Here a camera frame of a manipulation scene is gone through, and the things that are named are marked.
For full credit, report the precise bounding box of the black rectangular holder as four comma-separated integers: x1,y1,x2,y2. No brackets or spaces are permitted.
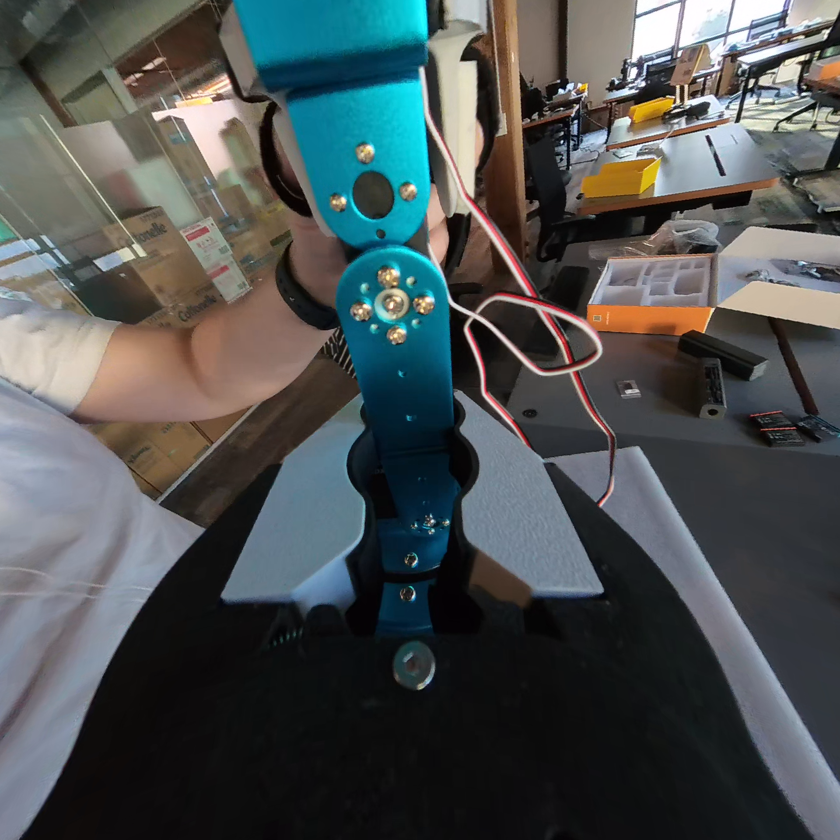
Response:
696,357,728,420

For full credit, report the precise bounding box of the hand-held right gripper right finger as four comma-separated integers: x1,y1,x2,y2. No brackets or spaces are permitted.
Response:
436,389,606,634

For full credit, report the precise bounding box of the dark grey cluttered desk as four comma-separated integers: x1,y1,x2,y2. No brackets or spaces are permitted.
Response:
505,243,840,457

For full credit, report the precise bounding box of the black swivel office chair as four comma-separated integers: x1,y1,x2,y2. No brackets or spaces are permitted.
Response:
525,136,595,263

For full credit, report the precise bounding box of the large glass window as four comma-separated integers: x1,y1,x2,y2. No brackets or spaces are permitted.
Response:
632,0,791,63

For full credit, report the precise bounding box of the white foam sheet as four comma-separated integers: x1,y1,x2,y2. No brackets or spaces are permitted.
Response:
545,446,840,840

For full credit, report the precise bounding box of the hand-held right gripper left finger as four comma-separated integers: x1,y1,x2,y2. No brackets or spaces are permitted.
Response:
222,403,378,634

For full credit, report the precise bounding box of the small black case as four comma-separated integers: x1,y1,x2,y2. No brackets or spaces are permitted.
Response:
678,330,769,382

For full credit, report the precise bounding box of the red white servo cable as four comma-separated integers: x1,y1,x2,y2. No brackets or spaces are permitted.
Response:
423,85,618,508

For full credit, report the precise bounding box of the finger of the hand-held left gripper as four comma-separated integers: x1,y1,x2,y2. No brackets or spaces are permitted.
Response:
220,0,290,106
430,0,494,63

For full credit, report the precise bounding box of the black wrist band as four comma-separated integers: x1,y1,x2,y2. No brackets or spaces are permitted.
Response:
274,241,342,331

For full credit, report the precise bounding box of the long grey work table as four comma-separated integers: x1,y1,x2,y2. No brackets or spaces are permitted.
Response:
576,123,782,217

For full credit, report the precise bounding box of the blue toy robot arm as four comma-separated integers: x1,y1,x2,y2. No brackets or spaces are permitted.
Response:
233,0,475,639

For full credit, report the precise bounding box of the white packing box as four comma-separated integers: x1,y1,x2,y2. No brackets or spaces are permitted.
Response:
715,226,840,330

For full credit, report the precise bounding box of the striped black white cloth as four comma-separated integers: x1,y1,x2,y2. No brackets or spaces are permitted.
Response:
322,328,361,376

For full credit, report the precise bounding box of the person's white clothing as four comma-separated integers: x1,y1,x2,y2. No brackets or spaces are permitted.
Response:
0,295,206,840

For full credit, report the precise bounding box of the person's left hand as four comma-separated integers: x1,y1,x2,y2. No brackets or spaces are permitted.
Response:
262,108,460,312

